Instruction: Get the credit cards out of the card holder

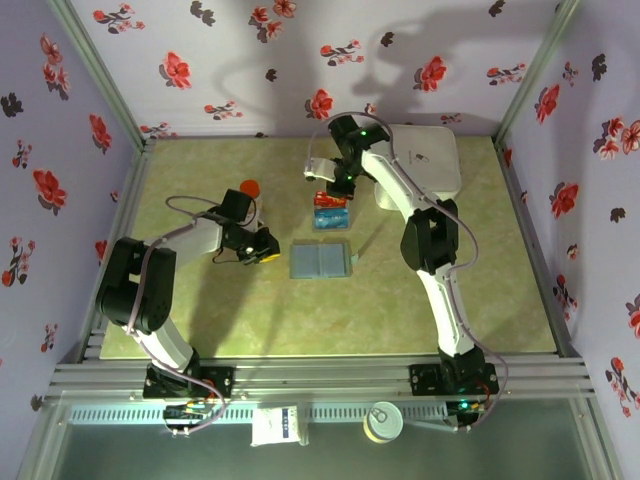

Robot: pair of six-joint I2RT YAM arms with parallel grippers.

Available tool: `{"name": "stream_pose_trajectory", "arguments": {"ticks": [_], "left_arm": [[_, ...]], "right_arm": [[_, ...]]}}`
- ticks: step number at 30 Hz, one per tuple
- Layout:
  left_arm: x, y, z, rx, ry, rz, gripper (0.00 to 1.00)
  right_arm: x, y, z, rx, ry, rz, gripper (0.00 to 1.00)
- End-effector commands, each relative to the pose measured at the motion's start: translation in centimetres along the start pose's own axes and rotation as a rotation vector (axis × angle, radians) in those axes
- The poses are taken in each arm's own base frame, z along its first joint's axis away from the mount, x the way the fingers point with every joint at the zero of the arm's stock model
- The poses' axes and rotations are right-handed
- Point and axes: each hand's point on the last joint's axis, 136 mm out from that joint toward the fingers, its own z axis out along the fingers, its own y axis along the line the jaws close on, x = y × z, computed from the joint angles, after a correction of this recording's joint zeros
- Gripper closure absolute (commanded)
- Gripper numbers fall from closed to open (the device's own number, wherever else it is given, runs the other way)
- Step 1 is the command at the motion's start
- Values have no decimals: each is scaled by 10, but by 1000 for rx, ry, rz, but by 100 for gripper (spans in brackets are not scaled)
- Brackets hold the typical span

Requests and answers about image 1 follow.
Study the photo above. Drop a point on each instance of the grey-green card holder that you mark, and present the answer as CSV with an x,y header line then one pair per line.
x,y
320,262

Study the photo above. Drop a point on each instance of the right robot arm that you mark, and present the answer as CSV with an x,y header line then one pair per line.
x,y
445,310

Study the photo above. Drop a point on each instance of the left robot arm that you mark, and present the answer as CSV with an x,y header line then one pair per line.
x,y
195,240

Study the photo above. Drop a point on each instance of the orange-capped supplement bottle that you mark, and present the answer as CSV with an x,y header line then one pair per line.
x,y
250,187

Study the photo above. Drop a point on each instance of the white zip storage case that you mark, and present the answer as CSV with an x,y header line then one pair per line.
x,y
435,165

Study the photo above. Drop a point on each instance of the white paper packet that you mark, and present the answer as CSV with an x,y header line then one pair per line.
x,y
272,427

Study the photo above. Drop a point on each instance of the small circuit board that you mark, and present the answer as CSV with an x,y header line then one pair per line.
x,y
187,412
465,407

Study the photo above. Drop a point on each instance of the tin can with pull-tab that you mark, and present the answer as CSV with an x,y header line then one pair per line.
x,y
382,422

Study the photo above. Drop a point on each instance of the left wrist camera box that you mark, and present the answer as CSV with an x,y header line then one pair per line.
x,y
259,225

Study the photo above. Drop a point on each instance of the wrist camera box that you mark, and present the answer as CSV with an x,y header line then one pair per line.
x,y
319,169
259,225

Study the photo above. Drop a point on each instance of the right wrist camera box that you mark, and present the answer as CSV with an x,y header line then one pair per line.
x,y
319,169

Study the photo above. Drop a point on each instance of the aluminium side rail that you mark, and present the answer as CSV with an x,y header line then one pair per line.
x,y
132,190
520,200

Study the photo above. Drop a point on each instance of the long aluminium frame rail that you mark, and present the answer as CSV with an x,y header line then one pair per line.
x,y
320,375

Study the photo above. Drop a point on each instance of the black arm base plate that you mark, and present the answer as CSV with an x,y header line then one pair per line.
x,y
222,382
422,380

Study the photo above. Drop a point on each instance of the aluminium corner post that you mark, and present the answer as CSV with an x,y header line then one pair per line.
x,y
532,75
104,75

